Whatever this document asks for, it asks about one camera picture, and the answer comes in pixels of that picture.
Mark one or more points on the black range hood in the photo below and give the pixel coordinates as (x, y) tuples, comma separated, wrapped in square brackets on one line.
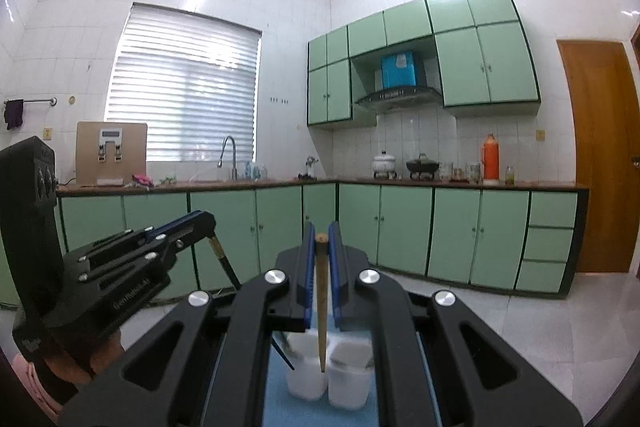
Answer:
[(397, 97)]

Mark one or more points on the green lower kitchen cabinets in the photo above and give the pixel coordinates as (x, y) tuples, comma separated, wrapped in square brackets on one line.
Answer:
[(450, 232)]

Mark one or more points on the group of glass jars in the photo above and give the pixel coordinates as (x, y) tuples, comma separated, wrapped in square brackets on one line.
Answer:
[(472, 172)]

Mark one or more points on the gas stove burners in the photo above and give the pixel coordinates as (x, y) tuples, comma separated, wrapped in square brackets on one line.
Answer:
[(385, 175)]

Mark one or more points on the wooden chopstick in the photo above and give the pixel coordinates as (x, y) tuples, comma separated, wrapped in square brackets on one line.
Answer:
[(321, 287)]

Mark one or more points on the white plastic utensil holder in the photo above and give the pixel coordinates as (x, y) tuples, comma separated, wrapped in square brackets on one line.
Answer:
[(350, 382)]

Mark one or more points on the blue table mat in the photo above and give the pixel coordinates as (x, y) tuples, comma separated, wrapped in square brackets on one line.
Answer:
[(280, 412)]

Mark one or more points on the dark blue chopstick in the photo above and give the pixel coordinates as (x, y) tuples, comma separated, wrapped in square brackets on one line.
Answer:
[(284, 353)]

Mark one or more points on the green upper wall cabinets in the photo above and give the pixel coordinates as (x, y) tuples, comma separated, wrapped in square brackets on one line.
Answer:
[(505, 62)]

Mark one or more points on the red cloth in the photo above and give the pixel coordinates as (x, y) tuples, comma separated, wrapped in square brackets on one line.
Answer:
[(141, 179)]

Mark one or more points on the white window blind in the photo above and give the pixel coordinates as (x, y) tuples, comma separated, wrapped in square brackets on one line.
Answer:
[(185, 87)]

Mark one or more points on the pink rounded object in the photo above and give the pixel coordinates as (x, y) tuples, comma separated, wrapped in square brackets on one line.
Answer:
[(27, 379)]

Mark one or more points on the metal towel rail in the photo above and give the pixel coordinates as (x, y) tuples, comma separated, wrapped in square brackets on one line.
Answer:
[(40, 101)]

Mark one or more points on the glass bottles by sink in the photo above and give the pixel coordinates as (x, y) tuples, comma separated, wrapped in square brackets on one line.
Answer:
[(255, 171)]

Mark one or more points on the small dark figurine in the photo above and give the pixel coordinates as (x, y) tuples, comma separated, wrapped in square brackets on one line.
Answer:
[(311, 168)]

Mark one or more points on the glass jar with yellow contents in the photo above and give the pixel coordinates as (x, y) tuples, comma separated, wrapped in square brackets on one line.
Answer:
[(510, 177)]

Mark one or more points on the black chopstick with gold band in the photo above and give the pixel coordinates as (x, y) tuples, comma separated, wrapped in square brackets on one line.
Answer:
[(225, 259)]

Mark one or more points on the white lidded pot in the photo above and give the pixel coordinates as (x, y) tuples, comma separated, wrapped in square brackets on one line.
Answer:
[(385, 163)]

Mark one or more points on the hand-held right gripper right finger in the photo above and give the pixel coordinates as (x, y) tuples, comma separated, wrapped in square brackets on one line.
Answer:
[(336, 277)]

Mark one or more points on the wooden door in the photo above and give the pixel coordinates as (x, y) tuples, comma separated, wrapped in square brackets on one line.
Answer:
[(600, 157)]

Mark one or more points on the black wok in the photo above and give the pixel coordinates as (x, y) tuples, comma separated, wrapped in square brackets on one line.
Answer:
[(422, 164)]

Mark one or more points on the orange thermos flask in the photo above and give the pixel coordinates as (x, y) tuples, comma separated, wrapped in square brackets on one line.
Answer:
[(490, 159)]

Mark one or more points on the brown water dispenser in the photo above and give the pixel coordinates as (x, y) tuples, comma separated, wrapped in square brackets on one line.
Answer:
[(90, 152)]

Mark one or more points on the dark purple cloth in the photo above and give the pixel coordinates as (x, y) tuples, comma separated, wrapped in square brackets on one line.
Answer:
[(14, 114)]

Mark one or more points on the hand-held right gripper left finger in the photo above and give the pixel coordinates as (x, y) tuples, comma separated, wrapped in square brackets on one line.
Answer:
[(309, 277)]

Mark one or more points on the blue box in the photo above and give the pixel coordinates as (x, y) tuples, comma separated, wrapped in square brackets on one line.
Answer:
[(399, 69)]

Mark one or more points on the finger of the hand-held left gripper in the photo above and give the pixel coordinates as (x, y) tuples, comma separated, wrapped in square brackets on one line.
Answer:
[(192, 237), (175, 222)]

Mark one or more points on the metal kitchen faucet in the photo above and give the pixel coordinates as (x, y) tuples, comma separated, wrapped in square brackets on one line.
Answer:
[(229, 147)]

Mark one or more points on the person's left hand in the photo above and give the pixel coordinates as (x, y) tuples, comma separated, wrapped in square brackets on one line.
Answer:
[(107, 352)]

